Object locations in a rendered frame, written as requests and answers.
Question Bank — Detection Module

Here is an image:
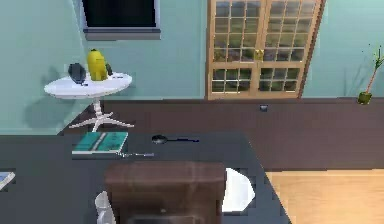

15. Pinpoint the black ladle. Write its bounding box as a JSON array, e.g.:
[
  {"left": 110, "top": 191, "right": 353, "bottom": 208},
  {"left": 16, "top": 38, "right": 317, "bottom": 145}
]
[{"left": 151, "top": 134, "right": 201, "bottom": 145}]

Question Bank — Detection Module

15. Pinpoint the grey pen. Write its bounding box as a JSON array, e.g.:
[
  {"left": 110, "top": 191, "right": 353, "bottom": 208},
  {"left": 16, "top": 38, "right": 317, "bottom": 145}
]
[{"left": 118, "top": 152, "right": 155, "bottom": 158}]

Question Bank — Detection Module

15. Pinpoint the white plate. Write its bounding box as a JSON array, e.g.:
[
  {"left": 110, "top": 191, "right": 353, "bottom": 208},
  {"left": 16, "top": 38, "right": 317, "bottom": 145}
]
[{"left": 221, "top": 167, "right": 256, "bottom": 213}]

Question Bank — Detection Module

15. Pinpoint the wooden glazed double door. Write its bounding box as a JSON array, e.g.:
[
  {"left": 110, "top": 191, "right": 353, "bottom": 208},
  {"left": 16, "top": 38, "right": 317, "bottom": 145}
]
[{"left": 206, "top": 0, "right": 327, "bottom": 101}]

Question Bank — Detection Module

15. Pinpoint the teal book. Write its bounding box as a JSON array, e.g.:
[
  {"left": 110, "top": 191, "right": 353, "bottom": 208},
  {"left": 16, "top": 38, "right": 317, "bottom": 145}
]
[{"left": 71, "top": 131, "right": 129, "bottom": 156}]

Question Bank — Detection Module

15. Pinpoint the yellow jug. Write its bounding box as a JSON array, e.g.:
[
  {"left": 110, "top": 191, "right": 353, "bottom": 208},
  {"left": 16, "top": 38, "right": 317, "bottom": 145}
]
[{"left": 87, "top": 48, "right": 109, "bottom": 82}]

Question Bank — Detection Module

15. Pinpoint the dark window with grey sill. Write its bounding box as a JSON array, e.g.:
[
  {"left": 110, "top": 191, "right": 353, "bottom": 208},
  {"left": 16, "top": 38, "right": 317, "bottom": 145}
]
[{"left": 79, "top": 0, "right": 162, "bottom": 42}]

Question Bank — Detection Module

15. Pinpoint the dark grey round object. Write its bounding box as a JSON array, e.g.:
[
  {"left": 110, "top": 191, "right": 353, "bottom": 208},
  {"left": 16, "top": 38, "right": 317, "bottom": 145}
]
[{"left": 67, "top": 62, "right": 87, "bottom": 85}]

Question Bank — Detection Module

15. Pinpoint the white chair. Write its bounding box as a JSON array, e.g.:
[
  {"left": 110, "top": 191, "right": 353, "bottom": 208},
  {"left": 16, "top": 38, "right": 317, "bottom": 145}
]
[{"left": 94, "top": 190, "right": 117, "bottom": 224}]

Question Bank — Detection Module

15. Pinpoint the dark grey table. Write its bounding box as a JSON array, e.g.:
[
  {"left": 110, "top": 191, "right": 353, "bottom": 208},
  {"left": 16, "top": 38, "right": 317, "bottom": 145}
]
[{"left": 0, "top": 132, "right": 293, "bottom": 224}]

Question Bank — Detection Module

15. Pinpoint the thin potted house plant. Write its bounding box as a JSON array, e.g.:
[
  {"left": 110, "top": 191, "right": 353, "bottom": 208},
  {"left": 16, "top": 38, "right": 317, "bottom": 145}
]
[{"left": 357, "top": 44, "right": 384, "bottom": 106}]

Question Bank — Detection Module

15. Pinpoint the pale blue book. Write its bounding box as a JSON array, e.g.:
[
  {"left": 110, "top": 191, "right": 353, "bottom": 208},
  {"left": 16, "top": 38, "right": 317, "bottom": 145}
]
[{"left": 0, "top": 171, "right": 16, "bottom": 191}]

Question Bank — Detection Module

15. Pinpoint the white round pedestal table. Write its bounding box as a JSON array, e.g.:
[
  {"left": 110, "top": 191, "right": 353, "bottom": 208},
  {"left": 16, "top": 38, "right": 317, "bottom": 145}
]
[{"left": 43, "top": 71, "right": 135, "bottom": 133}]

